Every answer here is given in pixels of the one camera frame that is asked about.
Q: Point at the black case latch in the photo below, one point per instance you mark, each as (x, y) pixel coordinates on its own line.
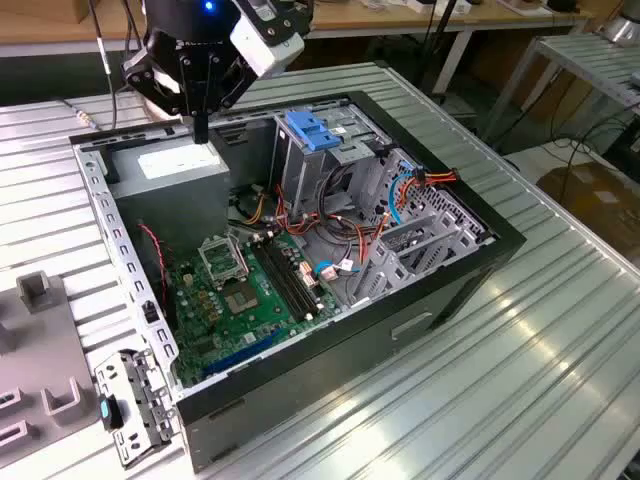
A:
(149, 311)

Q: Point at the green motherboard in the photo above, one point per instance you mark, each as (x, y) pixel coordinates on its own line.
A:
(270, 320)

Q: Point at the CPU socket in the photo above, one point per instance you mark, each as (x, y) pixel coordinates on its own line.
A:
(241, 299)

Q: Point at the wooden desk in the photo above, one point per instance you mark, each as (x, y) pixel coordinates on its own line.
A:
(50, 25)

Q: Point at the black open PC case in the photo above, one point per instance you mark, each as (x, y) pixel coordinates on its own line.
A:
(325, 370)

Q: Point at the grey power supply unit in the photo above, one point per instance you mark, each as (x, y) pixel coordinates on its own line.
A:
(170, 200)

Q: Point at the metal slat side table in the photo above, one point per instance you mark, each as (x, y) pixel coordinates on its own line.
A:
(585, 57)

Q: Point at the blue plastic drive bracket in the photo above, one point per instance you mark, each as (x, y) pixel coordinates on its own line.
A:
(310, 132)

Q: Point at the grey parts rack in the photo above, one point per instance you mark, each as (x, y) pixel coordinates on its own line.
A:
(30, 350)

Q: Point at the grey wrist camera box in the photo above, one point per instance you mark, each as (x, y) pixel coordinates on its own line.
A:
(265, 50)

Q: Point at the black RAM slot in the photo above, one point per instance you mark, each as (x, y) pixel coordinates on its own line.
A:
(292, 275)
(280, 282)

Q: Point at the black stand pole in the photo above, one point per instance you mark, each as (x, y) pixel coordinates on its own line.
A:
(440, 35)

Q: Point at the metal disk bay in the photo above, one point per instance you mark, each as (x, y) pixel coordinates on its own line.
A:
(385, 260)

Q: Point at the large labelled cardboard box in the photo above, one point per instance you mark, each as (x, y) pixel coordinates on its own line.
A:
(590, 195)

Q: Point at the small brown box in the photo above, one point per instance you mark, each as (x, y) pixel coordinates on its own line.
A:
(100, 10)

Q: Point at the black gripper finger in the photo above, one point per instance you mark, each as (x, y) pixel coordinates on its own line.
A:
(212, 85)
(190, 85)

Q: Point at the metal drive cage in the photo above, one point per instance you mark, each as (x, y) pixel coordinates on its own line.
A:
(305, 175)

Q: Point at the black clip with blue button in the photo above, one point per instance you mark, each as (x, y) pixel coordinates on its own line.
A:
(111, 412)

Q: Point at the blue expansion slot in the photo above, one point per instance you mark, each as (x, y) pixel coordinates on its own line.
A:
(235, 359)

